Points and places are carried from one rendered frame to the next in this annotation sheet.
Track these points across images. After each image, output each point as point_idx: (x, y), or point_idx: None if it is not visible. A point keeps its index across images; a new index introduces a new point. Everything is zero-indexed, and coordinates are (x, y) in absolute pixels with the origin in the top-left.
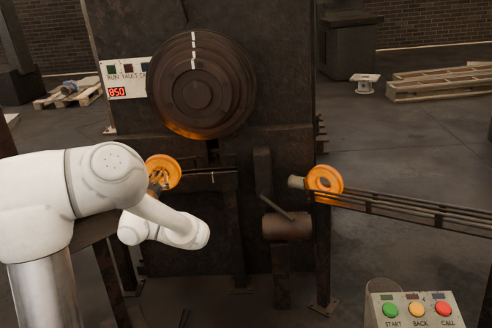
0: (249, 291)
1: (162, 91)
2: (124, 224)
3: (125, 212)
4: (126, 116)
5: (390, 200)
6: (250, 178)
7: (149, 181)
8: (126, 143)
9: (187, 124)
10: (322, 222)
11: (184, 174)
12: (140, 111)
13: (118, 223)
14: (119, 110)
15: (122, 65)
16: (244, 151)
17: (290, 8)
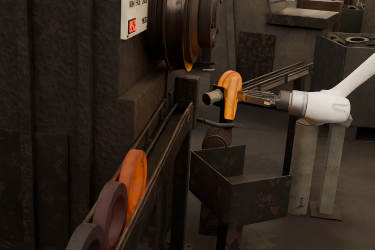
0: (191, 246)
1: (197, 11)
2: (347, 100)
3: (333, 96)
4: (125, 66)
5: (257, 82)
6: (171, 117)
7: (267, 95)
8: (139, 102)
9: (211, 47)
10: (230, 123)
11: (181, 119)
12: (131, 55)
13: (342, 104)
14: (123, 56)
15: None
16: (172, 86)
17: None
